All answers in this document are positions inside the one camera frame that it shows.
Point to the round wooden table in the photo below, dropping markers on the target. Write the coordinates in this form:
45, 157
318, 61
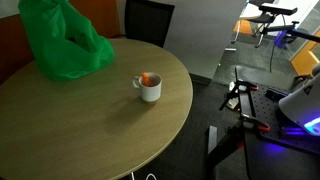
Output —
93, 128

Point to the green plastic bag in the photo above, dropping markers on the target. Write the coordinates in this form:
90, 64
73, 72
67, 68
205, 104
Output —
64, 43

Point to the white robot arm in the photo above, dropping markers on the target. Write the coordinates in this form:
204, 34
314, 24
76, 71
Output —
303, 106

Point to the black office chair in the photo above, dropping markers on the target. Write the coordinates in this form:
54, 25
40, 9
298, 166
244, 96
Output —
148, 21

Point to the black clamp orange tip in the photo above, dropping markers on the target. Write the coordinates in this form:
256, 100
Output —
261, 126
231, 98

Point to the orange marker in mug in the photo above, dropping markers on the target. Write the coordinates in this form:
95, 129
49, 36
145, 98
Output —
146, 79

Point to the black clamp orange tip near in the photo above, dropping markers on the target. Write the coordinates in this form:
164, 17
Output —
261, 126

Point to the black clamp orange tip far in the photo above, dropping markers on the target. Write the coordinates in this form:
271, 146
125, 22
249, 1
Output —
231, 98

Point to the white ceramic mug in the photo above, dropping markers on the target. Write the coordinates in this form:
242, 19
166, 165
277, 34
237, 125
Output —
152, 93

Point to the black perforated mounting board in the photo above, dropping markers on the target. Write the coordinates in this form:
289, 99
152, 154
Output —
262, 105

